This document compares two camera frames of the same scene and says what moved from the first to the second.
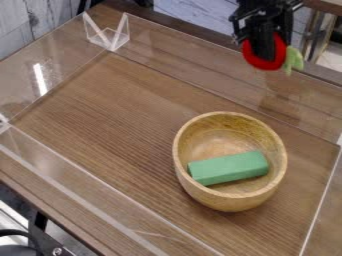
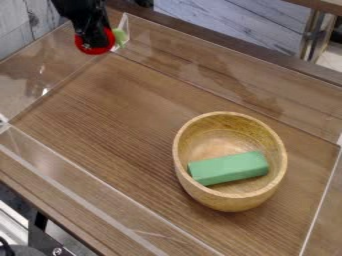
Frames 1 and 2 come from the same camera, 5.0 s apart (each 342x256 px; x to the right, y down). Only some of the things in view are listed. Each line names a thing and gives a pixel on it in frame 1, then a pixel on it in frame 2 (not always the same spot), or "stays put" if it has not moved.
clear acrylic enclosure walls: [183, 151] stays put
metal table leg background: [318, 34] stays put
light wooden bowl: [229, 158] stays put
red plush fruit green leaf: [287, 57] -> [116, 37]
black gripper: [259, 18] -> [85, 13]
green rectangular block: [228, 168] stays put
